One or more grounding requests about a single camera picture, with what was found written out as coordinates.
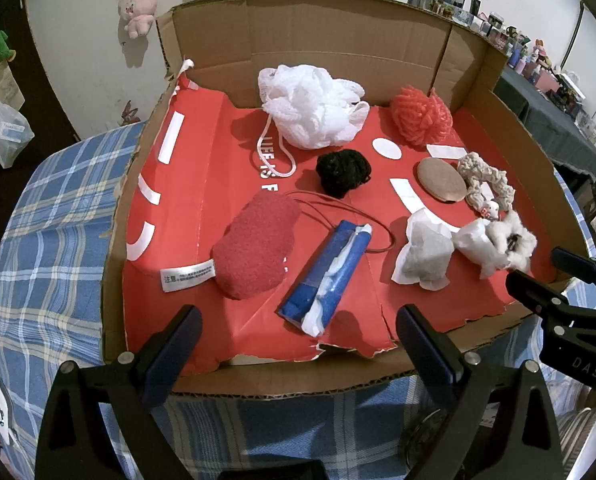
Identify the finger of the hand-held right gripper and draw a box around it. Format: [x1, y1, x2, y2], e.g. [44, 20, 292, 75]
[550, 246, 596, 286]
[505, 270, 596, 346]

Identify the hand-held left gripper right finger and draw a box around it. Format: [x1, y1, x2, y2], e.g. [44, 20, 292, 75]
[396, 303, 565, 480]

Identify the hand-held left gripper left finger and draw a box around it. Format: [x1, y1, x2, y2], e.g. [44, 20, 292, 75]
[36, 304, 203, 480]

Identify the white fluffy plush piece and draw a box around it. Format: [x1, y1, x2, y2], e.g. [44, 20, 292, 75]
[452, 209, 538, 280]

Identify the white fluffy cloth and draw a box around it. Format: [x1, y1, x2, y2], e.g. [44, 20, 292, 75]
[391, 210, 460, 292]

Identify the cream scrunchie with toy charm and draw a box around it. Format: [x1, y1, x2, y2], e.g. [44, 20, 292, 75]
[457, 152, 517, 221]

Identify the red fuzzy pad with label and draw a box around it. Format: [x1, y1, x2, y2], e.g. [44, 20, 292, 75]
[160, 191, 395, 301]

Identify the blue white cloth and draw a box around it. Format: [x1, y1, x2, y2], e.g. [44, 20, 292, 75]
[277, 219, 373, 337]

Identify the round beige powder puff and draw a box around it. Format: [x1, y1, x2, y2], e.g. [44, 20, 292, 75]
[417, 156, 469, 204]

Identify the black scrunchie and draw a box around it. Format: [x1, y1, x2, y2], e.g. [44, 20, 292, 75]
[315, 149, 373, 199]

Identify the orange mesh bath loofah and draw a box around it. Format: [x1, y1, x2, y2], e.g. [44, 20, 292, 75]
[390, 86, 454, 147]

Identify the cardboard box with red lining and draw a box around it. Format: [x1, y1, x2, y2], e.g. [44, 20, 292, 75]
[100, 0, 596, 401]

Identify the white mesh bath loofah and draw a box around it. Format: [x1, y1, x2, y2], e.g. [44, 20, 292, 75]
[258, 64, 371, 178]

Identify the dark green table cover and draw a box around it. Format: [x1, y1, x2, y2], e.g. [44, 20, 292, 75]
[493, 67, 596, 178]

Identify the row of cosmetic bottles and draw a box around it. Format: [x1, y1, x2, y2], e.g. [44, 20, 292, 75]
[410, 0, 596, 151]

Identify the clear plastic bag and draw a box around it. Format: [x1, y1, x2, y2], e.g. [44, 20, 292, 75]
[0, 97, 34, 170]

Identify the dark wooden door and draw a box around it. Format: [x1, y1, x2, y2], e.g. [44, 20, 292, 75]
[0, 0, 81, 251]

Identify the beige hanging fabric organizer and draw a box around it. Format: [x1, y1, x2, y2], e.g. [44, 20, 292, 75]
[0, 52, 26, 156]

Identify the pink plush toy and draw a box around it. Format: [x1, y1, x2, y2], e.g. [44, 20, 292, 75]
[118, 0, 157, 40]

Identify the white device with ring logo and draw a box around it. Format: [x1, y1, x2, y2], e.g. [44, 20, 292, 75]
[0, 375, 21, 448]

